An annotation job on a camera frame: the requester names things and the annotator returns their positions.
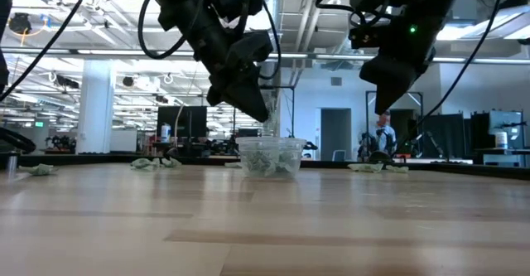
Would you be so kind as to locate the green exit sign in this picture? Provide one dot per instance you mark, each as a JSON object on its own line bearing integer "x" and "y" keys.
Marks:
{"x": 39, "y": 124}

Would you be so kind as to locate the clear plastic container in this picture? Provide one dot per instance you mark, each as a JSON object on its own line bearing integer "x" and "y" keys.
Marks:
{"x": 248, "y": 143}

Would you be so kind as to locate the grey ceiling air unit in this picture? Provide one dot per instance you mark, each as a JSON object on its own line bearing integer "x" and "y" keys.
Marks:
{"x": 465, "y": 11}

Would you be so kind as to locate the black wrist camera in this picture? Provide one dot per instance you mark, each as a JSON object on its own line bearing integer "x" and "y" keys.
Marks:
{"x": 366, "y": 37}
{"x": 252, "y": 46}

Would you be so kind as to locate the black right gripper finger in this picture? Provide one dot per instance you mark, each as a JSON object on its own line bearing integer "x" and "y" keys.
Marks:
{"x": 391, "y": 81}

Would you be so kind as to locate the grey cabinet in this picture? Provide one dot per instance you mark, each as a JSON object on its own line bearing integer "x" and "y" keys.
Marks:
{"x": 505, "y": 120}

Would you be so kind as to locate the white round column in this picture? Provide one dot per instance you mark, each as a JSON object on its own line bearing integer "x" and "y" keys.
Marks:
{"x": 95, "y": 106}

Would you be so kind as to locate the black round rail clamp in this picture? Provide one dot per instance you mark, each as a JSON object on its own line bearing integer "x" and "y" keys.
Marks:
{"x": 379, "y": 156}

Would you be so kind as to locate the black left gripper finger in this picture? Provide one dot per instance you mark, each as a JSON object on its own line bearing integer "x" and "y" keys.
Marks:
{"x": 244, "y": 89}

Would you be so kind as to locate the grey door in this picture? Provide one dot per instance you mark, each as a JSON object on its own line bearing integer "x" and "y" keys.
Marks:
{"x": 335, "y": 135}

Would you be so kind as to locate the overhead light bar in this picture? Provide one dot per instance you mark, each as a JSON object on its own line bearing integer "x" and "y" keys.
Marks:
{"x": 103, "y": 52}

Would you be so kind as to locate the black monitor screen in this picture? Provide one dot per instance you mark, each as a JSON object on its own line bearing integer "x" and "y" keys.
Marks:
{"x": 190, "y": 120}

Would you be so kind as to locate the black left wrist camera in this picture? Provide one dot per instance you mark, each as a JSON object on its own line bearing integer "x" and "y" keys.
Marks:
{"x": 252, "y": 46}

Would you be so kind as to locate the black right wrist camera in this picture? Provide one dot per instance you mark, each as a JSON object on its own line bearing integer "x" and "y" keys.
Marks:
{"x": 366, "y": 37}

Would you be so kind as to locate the silver metal post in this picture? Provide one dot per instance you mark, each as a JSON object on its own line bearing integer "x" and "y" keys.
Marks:
{"x": 11, "y": 164}

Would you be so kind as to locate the black table edge rail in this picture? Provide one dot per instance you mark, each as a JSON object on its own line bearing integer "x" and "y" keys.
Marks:
{"x": 83, "y": 159}

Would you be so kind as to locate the white cabinet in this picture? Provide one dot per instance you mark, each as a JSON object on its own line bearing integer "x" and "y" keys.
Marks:
{"x": 123, "y": 141}

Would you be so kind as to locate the white canister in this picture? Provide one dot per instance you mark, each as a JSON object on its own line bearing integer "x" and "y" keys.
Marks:
{"x": 501, "y": 140}

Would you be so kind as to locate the person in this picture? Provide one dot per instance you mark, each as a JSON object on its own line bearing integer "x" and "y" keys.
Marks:
{"x": 383, "y": 133}

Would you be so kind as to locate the black divider panel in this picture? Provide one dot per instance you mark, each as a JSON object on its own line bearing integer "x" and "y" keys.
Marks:
{"x": 443, "y": 135}

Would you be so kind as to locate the white chair back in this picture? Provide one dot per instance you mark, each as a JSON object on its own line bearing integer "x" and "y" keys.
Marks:
{"x": 339, "y": 156}

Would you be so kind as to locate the white wipes bottle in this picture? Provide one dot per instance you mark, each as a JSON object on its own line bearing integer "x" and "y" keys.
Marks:
{"x": 165, "y": 133}

